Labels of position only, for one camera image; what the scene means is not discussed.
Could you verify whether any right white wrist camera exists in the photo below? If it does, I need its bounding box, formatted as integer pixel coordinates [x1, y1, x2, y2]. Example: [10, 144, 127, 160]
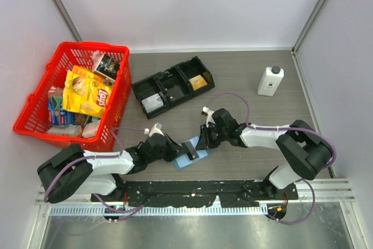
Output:
[201, 106, 215, 127]

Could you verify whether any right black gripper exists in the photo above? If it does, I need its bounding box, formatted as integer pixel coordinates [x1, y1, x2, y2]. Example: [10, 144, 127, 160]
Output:
[196, 123, 228, 150]

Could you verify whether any black three-compartment organizer tray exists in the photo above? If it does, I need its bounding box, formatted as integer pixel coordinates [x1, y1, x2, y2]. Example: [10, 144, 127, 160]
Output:
[132, 56, 215, 119]

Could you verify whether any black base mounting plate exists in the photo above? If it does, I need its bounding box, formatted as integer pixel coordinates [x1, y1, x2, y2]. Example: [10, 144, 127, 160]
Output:
[102, 180, 298, 208]

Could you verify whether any blue packaged item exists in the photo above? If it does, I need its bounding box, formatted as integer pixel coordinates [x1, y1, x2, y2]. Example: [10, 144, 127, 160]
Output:
[48, 96, 74, 127]

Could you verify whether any red plastic shopping basket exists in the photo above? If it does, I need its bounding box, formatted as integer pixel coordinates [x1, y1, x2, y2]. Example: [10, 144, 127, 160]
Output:
[13, 41, 132, 152]

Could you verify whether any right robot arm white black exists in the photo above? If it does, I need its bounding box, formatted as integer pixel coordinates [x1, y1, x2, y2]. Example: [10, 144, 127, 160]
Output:
[195, 107, 336, 199]

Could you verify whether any white bottle grey cap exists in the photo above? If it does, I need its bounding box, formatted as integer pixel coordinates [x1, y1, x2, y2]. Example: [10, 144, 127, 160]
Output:
[257, 66, 284, 97]

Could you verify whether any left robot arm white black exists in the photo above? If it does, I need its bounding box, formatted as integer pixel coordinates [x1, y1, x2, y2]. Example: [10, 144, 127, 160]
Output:
[37, 133, 188, 204]

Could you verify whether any black snack box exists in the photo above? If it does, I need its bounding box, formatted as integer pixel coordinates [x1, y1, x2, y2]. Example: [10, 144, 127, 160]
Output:
[92, 54, 120, 83]

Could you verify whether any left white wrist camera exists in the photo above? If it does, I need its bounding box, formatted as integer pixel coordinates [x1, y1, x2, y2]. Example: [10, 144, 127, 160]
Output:
[143, 122, 164, 137]

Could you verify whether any aluminium rail frame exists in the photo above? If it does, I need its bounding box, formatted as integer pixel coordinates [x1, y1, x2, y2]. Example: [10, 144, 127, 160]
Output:
[36, 179, 354, 219]

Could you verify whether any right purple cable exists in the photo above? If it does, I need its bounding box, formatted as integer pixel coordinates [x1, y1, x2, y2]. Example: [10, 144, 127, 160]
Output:
[205, 93, 338, 226]

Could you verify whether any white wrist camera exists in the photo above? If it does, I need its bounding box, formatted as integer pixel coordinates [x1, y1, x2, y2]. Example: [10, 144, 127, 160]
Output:
[201, 106, 215, 127]
[143, 122, 164, 137]

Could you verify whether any white card in tray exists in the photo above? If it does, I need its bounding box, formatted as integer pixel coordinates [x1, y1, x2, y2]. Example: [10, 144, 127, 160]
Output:
[142, 93, 164, 113]

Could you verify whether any yellow Lays chips bag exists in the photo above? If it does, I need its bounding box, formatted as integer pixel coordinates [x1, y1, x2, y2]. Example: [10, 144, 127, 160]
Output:
[62, 65, 112, 118]

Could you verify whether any grey VIP card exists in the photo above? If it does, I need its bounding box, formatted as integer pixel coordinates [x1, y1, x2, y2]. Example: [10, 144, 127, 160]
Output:
[181, 141, 199, 161]

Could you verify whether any blue leather card holder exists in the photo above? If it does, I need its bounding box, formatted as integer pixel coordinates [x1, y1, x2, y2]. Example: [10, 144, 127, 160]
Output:
[173, 136, 210, 170]

